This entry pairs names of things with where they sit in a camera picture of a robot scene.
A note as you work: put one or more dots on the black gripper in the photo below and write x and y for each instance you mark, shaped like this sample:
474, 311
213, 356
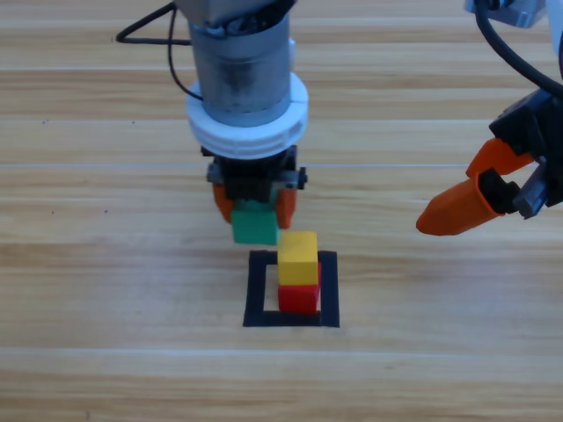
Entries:
541, 127
246, 180

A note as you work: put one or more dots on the green wooden cube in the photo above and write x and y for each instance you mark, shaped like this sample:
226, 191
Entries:
255, 226

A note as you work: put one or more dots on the yellow wooden cube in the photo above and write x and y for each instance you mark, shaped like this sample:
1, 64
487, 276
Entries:
297, 264

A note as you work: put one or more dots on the red wooden cube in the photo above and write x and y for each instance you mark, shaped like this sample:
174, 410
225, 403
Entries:
299, 299

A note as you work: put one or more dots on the black tape square outline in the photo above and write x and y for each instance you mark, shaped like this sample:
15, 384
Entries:
257, 290

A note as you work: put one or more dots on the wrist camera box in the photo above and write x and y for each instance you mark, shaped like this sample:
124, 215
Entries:
510, 11

